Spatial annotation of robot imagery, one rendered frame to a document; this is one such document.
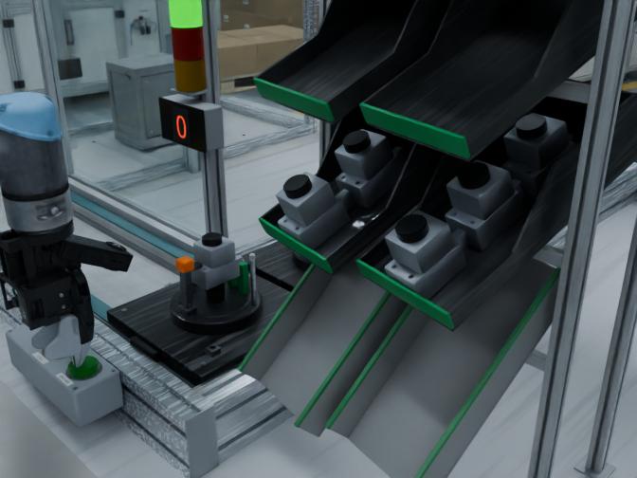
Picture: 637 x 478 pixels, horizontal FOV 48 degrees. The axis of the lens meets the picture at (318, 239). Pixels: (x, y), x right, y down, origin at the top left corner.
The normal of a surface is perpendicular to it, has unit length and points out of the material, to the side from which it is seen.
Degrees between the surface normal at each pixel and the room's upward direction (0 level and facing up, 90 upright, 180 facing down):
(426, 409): 45
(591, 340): 0
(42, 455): 0
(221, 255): 90
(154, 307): 0
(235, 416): 90
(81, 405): 90
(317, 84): 25
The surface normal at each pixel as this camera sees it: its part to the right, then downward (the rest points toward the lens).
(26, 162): 0.29, 0.40
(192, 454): 0.71, 0.30
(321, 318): -0.58, -0.47
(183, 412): 0.00, -0.90
